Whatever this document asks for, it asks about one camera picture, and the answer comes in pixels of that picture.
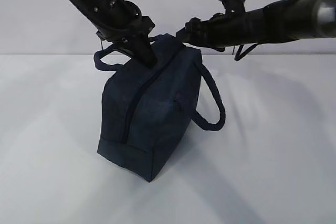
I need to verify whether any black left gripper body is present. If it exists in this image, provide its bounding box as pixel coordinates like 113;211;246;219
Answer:
96;0;155;42

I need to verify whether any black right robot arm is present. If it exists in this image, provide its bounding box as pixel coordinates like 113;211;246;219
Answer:
176;0;335;52

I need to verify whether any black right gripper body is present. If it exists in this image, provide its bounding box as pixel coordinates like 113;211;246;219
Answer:
175;16;228;51

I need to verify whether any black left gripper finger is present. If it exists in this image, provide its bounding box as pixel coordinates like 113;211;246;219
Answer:
123;34;157;67

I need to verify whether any navy blue lunch bag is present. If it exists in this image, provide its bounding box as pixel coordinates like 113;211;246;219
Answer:
93;34;226;182

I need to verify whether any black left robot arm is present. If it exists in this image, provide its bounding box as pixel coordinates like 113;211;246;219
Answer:
70;0;157;68

